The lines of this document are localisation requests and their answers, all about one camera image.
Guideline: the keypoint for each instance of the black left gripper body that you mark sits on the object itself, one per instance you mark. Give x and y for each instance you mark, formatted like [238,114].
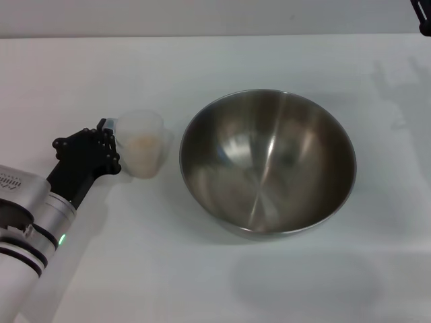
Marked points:
[77,175]

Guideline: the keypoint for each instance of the stainless steel mixing bowl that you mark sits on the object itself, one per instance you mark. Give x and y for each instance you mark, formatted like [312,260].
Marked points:
[269,168]

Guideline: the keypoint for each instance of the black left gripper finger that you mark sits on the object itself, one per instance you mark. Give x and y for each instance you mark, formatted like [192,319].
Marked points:
[112,161]
[84,138]

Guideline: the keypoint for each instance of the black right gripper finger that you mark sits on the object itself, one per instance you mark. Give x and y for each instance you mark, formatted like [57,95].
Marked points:
[422,15]

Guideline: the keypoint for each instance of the clear plastic measuring cup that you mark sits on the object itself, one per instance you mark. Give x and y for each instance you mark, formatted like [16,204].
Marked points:
[144,148]

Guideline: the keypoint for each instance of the uncooked white rice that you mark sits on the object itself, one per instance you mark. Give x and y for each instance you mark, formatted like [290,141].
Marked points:
[143,143]

